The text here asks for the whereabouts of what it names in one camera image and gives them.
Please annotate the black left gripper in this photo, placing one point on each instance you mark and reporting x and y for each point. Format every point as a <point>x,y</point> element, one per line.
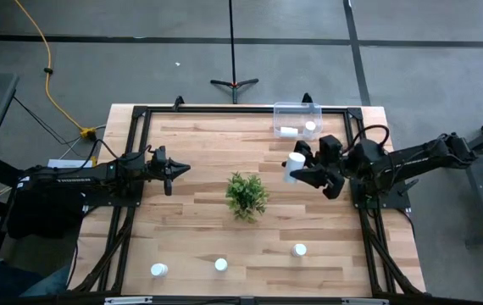
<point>160,165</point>

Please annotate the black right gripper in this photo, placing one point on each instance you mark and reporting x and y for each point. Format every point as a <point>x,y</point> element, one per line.
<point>335,175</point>

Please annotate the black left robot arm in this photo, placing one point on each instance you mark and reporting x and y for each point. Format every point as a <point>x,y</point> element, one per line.
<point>76,180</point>

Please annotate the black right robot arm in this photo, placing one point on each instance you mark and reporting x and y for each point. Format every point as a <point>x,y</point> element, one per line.
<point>415,163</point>

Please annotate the clear plastic basket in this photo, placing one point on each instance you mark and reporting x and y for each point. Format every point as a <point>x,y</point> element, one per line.
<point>296,112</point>

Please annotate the black clamp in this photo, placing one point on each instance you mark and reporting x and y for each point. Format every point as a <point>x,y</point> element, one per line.
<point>307,98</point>
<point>178,101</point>

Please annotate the green plant in white pot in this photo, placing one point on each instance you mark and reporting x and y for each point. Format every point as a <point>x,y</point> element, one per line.
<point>245,197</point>

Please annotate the yellow power plug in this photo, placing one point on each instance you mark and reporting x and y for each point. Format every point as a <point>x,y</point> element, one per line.
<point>88,132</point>

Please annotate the white box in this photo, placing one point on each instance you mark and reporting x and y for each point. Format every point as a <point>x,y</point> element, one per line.
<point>70,163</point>

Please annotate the black tripod stand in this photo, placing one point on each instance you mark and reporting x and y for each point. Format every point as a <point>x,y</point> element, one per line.
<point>233,42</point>

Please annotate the black bag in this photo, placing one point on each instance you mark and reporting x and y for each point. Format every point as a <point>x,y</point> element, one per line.
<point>42,212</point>

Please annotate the person's leg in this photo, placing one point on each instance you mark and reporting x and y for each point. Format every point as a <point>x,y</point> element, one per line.
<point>12,281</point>

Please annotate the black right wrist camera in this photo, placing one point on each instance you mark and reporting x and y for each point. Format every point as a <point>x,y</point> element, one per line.
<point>330,147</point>

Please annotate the silver bracket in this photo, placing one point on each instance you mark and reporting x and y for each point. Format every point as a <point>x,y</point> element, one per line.
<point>128,300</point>
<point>364,301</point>

